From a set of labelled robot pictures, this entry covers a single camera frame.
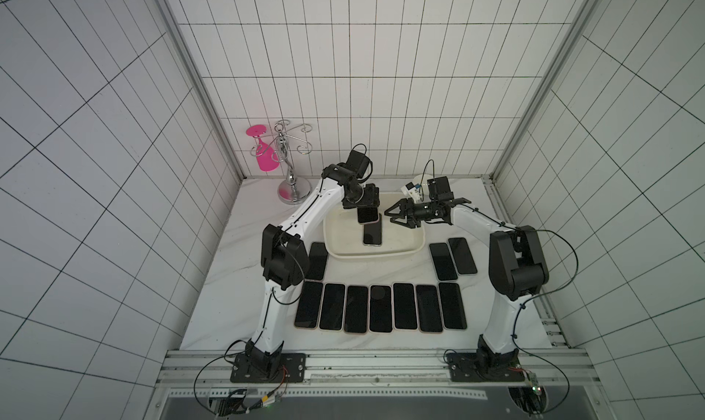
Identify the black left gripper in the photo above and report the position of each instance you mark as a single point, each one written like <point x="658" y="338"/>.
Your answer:
<point x="372" y="199"/>

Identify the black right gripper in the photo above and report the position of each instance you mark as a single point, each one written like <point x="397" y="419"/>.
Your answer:
<point x="413" y="213"/>

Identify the pink stack phone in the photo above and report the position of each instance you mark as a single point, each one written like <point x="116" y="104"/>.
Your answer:
<point x="367" y="215"/>

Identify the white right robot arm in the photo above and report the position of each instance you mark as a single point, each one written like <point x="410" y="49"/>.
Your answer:
<point x="516" y="270"/>

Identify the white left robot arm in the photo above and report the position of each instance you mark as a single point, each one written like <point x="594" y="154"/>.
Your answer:
<point x="285" y="258"/>

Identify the white plastic storage box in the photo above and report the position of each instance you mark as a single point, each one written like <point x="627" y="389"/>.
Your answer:
<point x="347" y="239"/>

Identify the chrome glass holder stand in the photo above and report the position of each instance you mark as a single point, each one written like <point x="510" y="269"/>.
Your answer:
<point x="294" y="189"/>

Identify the pink plastic wine glass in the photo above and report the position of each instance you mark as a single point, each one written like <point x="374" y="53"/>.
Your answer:
<point x="262" y="151"/>

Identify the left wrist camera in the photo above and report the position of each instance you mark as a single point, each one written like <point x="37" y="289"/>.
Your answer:
<point x="358" y="163"/>

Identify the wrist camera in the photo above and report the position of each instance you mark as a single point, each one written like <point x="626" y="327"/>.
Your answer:
<point x="424" y="189"/>
<point x="358" y="163"/>

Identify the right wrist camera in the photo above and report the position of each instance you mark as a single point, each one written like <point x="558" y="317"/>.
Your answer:
<point x="424" y="189"/>

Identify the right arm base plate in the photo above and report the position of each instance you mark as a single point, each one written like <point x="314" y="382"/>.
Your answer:
<point x="482" y="367"/>

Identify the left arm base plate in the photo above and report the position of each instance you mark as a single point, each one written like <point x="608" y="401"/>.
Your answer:
<point x="286" y="367"/>

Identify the aluminium mounting rail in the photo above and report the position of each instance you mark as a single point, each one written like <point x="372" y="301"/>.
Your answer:
<point x="206" y="375"/>

